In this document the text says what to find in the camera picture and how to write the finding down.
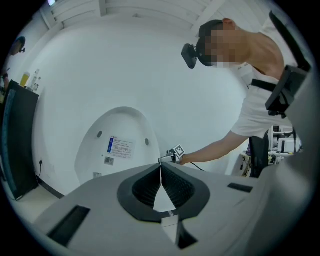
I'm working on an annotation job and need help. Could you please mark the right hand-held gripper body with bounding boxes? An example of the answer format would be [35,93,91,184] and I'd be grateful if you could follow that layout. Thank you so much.
[166,143,186,165]

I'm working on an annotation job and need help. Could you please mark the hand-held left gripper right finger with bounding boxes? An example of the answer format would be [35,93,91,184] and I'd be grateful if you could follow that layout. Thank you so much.
[161,161,259,250]

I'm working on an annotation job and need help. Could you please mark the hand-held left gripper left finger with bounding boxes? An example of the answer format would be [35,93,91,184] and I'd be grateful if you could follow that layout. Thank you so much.
[32,163,178,256]

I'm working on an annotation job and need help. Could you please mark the white toilet lid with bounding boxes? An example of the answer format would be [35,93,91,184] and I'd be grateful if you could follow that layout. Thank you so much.
[74,106,161,192]

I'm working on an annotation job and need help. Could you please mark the person's right forearm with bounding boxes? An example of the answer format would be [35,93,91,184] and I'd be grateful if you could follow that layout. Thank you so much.
[179,131,251,166]

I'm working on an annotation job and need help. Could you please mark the black office chair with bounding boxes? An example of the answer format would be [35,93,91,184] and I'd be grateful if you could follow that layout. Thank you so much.
[248,133,270,179]

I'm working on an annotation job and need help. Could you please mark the white shirt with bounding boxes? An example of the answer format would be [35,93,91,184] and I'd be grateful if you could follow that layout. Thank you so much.
[229,11,309,139]

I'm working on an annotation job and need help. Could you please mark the black cabinet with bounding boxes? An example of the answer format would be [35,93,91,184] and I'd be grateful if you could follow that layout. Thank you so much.
[1,79,40,201]

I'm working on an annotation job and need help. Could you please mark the black chest device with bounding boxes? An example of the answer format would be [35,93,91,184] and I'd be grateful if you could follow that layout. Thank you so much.
[251,64,312,119]

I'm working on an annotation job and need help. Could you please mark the person's head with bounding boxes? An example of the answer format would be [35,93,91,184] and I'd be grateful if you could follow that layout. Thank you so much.
[196,17,286,78]

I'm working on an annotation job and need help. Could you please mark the clear bottles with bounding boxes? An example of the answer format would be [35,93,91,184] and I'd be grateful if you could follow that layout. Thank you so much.
[29,69,42,92]

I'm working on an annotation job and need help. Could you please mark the yellow drink cup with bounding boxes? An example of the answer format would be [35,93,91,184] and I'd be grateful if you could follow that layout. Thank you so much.
[19,71,31,88]

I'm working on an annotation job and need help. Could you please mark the thick black gripper cable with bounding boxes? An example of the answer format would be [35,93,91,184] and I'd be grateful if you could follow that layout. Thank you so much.
[189,162,206,173]

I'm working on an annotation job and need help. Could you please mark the black head camera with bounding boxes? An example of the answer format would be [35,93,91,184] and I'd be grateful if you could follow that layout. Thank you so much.
[181,43,199,70]

